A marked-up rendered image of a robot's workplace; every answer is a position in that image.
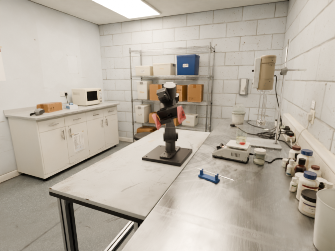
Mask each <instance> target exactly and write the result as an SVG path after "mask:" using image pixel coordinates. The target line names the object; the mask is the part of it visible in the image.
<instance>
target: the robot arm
mask: <svg viewBox="0 0 335 251"><path fill-rule="evenodd" d="M157 96H158V99H159V100H160V102H161V105H160V109H159V110H157V115H158V116H159V118H160V120H159V118H158V117H157V115H156V114H153V115H152V117H153V119H154V121H155V123H156V127H157V130H159V129H160V127H161V126H162V125H164V124H165V131H164V132H163V137H164V141H165V144H166V149H165V151H164V152H163V153H162V154H161V155H160V158H164V159H171V158H172V157H173V156H174V155H175V154H176V153H177V152H178V151H179V149H180V146H176V145H175V142H176V141H177V139H178V132H176V128H175V125H174V121H173V119H175V118H178V122H179V124H181V123H182V122H183V121H184V120H185V119H186V116H185V113H184V110H183V108H182V106H181V105H180V106H178V105H176V103H178V101H179V94H178V93H176V83H173V82H166V84H162V89H159V90H157ZM180 118H181V119H180Z"/></svg>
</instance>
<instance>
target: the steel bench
mask: <svg viewBox="0 0 335 251"><path fill-rule="evenodd" d="M230 124H233V123H232V119H221V121H220V122H219V123H218V125H217V126H216V127H215V129H214V130H213V131H212V132H211V134H210V135H209V136H208V138H207V139H206V140H205V142H204V143H203V144H202V146H201V147H200V148H199V149H198V151H197V152H196V153H195V155H194V156H193V157H192V159H191V160H190V161H189V163H188V164H187V165H186V166H185V168H184V169H183V170H182V172H181V173H180V174H179V176H178V177H177V178H176V180H175V181H174V182H173V183H172V185H171V186H170V187H169V188H168V190H167V191H166V192H165V194H164V195H163V196H162V198H161V199H160V200H159V201H158V203H157V204H156V205H155V207H154V208H153V209H152V211H151V212H150V213H149V215H148V216H147V217H146V218H145V220H144V221H143V222H142V224H141V225H140V226H139V228H138V229H137V230H136V232H135V233H134V234H133V236H132V237H131V238H130V239H129V241H128V242H127V243H126V245H125V246H124V247H123V249H122V250H121V251H318V249H317V248H316V247H315V245H314V242H313V237H314V225H315V218H311V217H308V216H306V215H304V214H303V213H301V212H300V211H299V202H300V201H299V200H298V199H297V198H296V195H297V191H295V192H291V191H290V190H289V189H290V183H291V181H292V177H294V176H292V177H290V176H287V175H286V172H285V168H283V167H282V162H283V159H275V158H289V151H290V150H291V148H290V147H289V146H288V145H287V144H286V143H285V142H283V141H280V140H279V143H280V145H281V148H282V149H281V150H279V149H270V148H262V147H261V148H262V149H265V150H266V153H267V154H268V156H266V157H265V160H266V161H268V162H271V161H272V160H273V159H275V160H274V161H273V162H271V163H268V162H265V164H264V165H257V164H254V163H253V157H254V155H250V156H249V158H248V160H247V161H246V163H244V162H239V161H234V160H229V159H224V158H219V157H214V156H212V153H213V151H214V150H215V149H217V148H216V147H217V146H219V145H220V143H222V144H226V143H228V142H229V141H230V140H236V130H237V129H239V128H240V129H245V130H248V133H251V134H257V133H261V132H272V131H274V130H275V129H276V128H275V127H276V126H275V123H274V122H266V123H265V125H256V121H246V120H244V123H243V124H241V125H237V124H234V125H235V126H236V127H234V126H230ZM252 125H254V126H252ZM237 127H239V128H237ZM259 127H262V128H259ZM263 128H266V129H268V130H264V129H263ZM273 128H275V129H273ZM271 129H272V130H271ZM195 167H196V168H199V169H203V170H205V171H208V172H211V173H214V174H217V173H218V174H219V175H220V176H223V177H226V178H229V179H232V180H234V181H231V180H228V179H225V178H222V177H218V178H219V179H220V181H219V182H218V183H214V182H211V181H208V180H206V179H203V178H200V177H198V175H199V174H200V170H198V169H195Z"/></svg>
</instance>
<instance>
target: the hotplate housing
mask: <svg viewBox="0 0 335 251"><path fill-rule="evenodd" d="M250 152H251V146H249V147H248V149H247V150H244V149H239V148H233V147H227V146H225V147H224V148H222V149H219V150H217V151H214V152H213V153H212V156H214V157H219V158H224V159H229V160H234V161H239V162H244V163H246V161H247V160H248V158H249V156H250V155H254V154H252V153H250Z"/></svg>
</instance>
